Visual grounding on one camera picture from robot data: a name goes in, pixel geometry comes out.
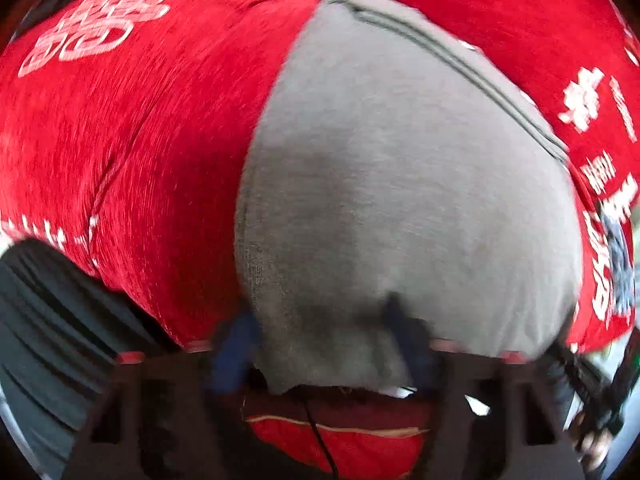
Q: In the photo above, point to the small grey long-sleeve top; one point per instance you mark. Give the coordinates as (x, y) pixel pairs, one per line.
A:
(400, 185)

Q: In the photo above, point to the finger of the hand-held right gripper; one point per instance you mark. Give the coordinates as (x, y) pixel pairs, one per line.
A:
(625, 380)
(575, 370)

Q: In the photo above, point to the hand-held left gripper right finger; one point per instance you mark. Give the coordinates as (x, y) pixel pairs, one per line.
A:
(412, 350)

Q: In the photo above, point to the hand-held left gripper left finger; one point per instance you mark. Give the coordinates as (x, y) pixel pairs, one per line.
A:
(232, 355)

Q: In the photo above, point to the dark grey ribbed cloth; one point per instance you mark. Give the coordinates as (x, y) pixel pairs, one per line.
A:
(45, 340)

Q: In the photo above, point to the red bedspread with white characters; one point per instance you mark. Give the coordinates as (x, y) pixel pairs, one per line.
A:
(150, 135)

